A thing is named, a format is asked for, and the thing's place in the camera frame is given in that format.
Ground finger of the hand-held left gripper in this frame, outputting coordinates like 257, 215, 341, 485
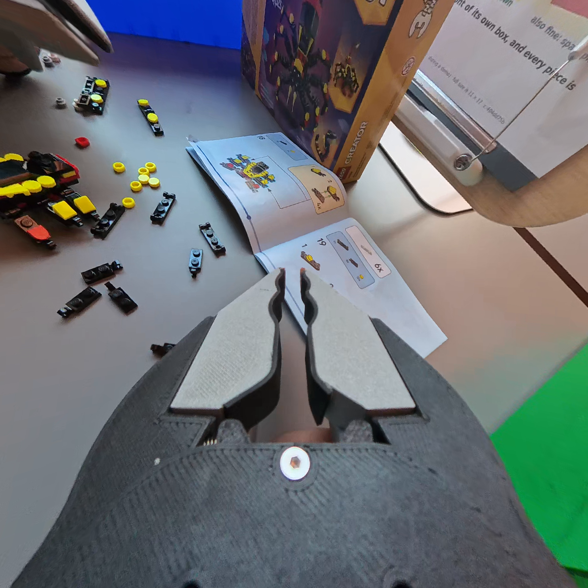
43, 0, 114, 52
0, 0, 100, 70

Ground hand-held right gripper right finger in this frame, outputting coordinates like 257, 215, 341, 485
300, 268, 417, 442

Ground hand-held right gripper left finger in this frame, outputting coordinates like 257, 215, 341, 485
170, 268, 286, 430

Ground black lego leg yellow tiles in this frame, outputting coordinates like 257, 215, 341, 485
75, 77, 111, 115
137, 98, 164, 137

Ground yellow black red lego model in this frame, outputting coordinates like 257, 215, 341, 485
0, 151, 99, 251

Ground lego instruction booklet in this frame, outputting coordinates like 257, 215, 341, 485
186, 132, 448, 359

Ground purple lego set box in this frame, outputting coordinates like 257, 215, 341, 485
241, 0, 455, 184

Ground blue plastic bin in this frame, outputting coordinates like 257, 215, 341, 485
85, 0, 244, 50

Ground cluster of yellow round studs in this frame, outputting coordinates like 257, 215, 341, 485
112, 161, 161, 194

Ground white stand base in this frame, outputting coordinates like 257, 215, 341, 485
379, 120, 474, 215

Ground green plastic bin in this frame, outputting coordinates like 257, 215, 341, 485
489, 345, 588, 575

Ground instruction sheet on cardboard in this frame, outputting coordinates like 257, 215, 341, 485
381, 0, 588, 228

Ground printed paper sheet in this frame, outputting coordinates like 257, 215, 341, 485
420, 0, 588, 180

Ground metal wire page holder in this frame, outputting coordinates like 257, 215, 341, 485
454, 46, 580, 172

